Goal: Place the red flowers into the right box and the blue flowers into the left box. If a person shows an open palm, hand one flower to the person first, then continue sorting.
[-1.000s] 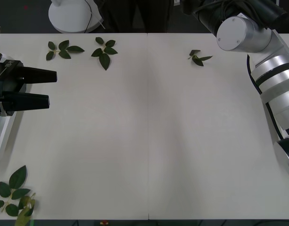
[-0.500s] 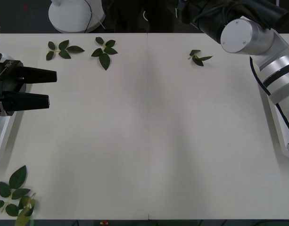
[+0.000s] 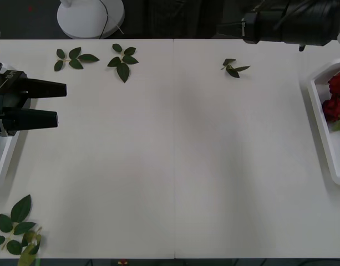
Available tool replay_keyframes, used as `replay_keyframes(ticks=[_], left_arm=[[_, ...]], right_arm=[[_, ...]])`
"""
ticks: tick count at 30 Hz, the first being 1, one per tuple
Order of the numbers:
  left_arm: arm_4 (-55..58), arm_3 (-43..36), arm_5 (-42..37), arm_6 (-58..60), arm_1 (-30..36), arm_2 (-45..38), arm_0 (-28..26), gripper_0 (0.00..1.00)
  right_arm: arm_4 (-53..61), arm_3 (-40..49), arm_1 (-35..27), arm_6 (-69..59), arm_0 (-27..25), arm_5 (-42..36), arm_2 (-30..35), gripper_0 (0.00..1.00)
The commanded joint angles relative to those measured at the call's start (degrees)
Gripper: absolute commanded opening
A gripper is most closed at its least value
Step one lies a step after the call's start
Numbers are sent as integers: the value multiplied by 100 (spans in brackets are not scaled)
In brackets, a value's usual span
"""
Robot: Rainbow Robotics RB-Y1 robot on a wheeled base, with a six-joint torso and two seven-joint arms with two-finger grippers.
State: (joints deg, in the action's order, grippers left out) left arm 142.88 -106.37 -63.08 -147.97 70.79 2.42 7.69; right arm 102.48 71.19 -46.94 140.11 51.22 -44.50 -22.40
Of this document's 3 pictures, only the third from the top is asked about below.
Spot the large dark green leaf twig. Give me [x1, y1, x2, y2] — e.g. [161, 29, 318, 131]
[0, 194, 37, 255]

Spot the person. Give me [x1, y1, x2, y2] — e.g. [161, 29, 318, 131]
[125, 0, 223, 39]

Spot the small dark green leaf twig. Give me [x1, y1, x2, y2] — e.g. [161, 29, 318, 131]
[220, 58, 251, 79]

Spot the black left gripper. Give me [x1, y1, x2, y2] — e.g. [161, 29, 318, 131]
[0, 63, 68, 137]

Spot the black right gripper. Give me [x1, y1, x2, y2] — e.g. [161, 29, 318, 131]
[217, 10, 261, 45]

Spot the pale green leaf twig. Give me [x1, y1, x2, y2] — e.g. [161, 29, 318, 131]
[17, 226, 43, 266]

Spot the white round stand base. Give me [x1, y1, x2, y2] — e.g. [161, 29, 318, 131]
[57, 0, 125, 40]

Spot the shallow white box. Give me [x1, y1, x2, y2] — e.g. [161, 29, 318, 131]
[306, 59, 340, 186]
[0, 62, 39, 186]

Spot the thin black floor cable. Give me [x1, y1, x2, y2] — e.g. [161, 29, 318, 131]
[98, 0, 110, 39]

